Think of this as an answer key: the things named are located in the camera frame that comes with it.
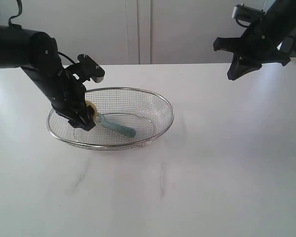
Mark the yellow lemon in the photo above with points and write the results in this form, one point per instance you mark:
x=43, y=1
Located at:
x=88, y=103

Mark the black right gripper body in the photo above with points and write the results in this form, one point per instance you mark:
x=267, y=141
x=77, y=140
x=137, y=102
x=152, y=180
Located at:
x=261, y=38

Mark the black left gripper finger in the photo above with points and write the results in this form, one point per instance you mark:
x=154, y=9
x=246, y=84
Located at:
x=87, y=116
x=73, y=119

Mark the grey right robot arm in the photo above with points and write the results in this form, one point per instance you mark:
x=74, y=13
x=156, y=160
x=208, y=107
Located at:
x=263, y=33

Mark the white cabinet doors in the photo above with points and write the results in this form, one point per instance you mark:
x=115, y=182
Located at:
x=135, y=31

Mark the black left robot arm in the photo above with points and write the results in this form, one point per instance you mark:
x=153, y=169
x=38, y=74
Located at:
x=36, y=53

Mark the teal handled peeler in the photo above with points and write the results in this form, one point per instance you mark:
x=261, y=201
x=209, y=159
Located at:
x=115, y=127

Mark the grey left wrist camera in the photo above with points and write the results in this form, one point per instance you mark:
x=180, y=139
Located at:
x=86, y=69

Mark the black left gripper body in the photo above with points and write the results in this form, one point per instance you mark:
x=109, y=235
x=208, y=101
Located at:
x=68, y=100

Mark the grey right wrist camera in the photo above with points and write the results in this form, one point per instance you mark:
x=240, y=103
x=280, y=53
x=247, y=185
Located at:
x=247, y=14

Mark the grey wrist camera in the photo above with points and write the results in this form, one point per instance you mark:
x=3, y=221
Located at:
x=247, y=14
x=86, y=69

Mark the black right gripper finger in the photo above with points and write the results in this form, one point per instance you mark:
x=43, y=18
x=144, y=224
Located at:
x=241, y=66
x=228, y=44

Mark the metal wire mesh basket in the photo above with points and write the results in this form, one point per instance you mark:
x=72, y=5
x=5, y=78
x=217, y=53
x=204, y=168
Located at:
x=146, y=114

